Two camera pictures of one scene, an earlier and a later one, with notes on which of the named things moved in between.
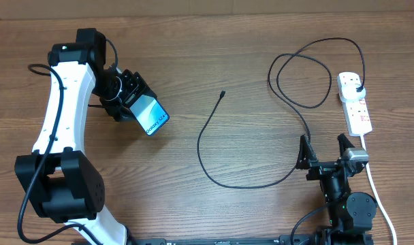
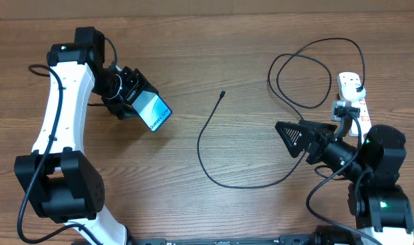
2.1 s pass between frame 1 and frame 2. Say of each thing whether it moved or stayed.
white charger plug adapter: stayed
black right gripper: moved
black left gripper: stayed
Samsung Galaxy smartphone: moved
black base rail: stayed
